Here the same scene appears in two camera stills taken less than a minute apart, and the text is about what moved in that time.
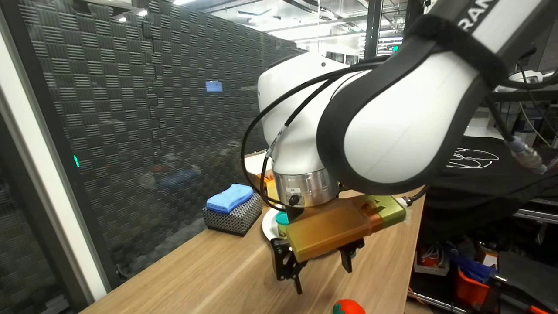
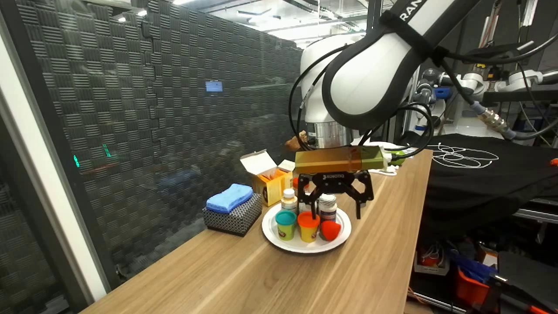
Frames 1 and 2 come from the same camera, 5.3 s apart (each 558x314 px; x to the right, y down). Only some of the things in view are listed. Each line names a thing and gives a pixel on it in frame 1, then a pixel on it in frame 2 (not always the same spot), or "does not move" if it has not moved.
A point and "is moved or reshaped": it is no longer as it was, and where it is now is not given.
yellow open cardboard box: [261, 165] does not move
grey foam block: [235, 223] does not move
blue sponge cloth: [228, 200] does not move
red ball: [348, 306] is moved or reshaped
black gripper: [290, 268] → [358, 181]
